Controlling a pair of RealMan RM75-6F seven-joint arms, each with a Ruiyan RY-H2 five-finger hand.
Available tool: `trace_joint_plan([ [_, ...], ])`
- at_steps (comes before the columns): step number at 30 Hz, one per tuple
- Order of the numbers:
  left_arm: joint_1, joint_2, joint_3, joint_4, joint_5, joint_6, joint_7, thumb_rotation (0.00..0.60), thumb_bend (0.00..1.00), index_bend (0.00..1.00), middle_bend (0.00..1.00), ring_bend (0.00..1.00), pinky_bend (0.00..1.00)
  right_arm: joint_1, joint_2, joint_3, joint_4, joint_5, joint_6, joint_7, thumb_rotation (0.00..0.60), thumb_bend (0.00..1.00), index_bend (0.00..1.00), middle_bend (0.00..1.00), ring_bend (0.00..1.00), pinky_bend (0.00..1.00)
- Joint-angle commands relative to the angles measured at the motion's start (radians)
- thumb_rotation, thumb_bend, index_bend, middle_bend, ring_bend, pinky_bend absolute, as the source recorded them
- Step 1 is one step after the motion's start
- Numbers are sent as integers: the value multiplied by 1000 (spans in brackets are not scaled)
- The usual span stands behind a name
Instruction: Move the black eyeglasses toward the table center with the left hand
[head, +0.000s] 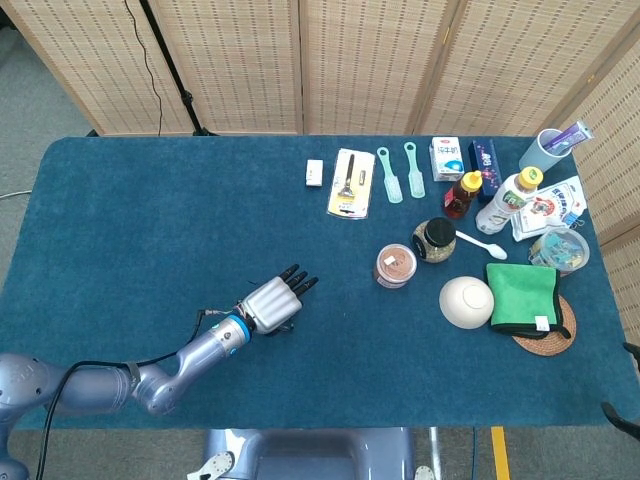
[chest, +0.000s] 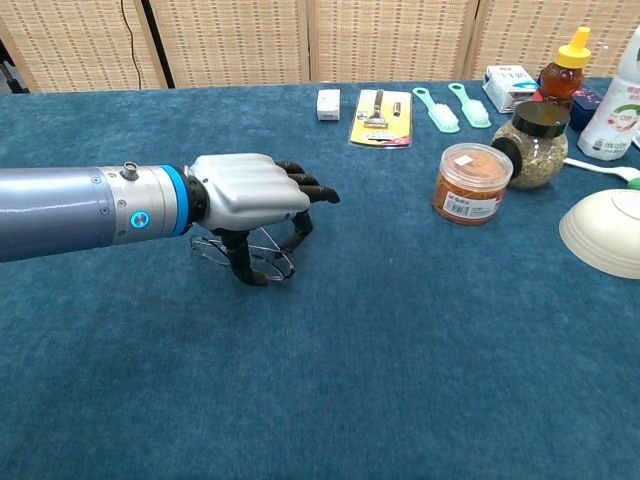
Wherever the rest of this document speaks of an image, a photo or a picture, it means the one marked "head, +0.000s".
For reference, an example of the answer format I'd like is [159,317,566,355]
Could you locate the black hanging cable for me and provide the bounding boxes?
[123,0,164,137]

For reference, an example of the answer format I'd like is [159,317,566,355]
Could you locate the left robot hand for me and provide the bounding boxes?
[241,263,320,335]

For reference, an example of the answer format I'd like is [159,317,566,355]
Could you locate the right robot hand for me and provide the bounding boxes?
[601,342,640,436]

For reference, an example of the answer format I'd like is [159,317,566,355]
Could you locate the round woven coaster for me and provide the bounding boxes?
[510,293,578,357]

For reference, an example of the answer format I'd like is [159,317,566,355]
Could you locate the glass jar with black lid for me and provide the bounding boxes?
[411,216,458,264]

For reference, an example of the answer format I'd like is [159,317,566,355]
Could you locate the honey bottle with yellow cap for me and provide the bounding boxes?
[441,169,484,220]

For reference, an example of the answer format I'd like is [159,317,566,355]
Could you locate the white blue milk carton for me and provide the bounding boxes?
[428,136,466,183]

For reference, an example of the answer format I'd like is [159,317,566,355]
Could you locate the jar of brown powder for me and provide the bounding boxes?
[373,243,419,290]

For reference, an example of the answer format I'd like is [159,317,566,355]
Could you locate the yellow floor tape strip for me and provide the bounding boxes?
[490,426,512,480]

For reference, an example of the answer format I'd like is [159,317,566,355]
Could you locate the white drink bottle yellow cap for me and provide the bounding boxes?
[474,166,545,236]

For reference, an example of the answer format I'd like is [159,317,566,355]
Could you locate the blue felt table cover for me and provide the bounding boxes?
[0,135,629,431]

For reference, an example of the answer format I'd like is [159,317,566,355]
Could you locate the white printed snack bag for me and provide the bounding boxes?
[509,175,589,243]

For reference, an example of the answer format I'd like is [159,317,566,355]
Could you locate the razor in yellow blister pack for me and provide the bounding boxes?
[326,147,376,220]

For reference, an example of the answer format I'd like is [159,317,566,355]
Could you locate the white upturned bowl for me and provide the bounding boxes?
[438,275,496,331]

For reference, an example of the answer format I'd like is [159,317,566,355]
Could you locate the clear tub of binder clips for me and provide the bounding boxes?
[528,227,591,274]

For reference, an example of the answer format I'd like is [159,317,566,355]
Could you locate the white plastic spoon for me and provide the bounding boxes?
[454,230,508,261]

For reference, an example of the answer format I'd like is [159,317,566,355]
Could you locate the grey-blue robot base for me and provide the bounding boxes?
[187,427,436,480]

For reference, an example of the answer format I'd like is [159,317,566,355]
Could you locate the black wire-frame eyeglasses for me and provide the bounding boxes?
[247,280,296,337]

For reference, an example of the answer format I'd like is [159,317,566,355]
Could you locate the mint green brush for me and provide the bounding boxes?
[403,141,427,200]
[376,146,404,205]

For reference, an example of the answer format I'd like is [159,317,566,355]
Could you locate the grey-blue cup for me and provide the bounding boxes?
[518,128,571,174]

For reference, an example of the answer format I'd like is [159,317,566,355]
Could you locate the bamboo folding screen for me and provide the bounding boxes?
[0,0,640,321]

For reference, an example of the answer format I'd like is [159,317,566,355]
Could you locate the purple toothpaste tube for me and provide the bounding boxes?
[543,121,595,153]

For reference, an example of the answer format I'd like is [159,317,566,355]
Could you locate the dark blue box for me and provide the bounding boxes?
[467,138,504,204]

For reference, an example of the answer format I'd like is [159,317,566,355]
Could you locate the black tripod stand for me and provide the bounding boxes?
[138,0,219,137]

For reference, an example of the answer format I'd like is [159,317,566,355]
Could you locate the green cloth with black edge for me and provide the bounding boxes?
[485,262,572,340]

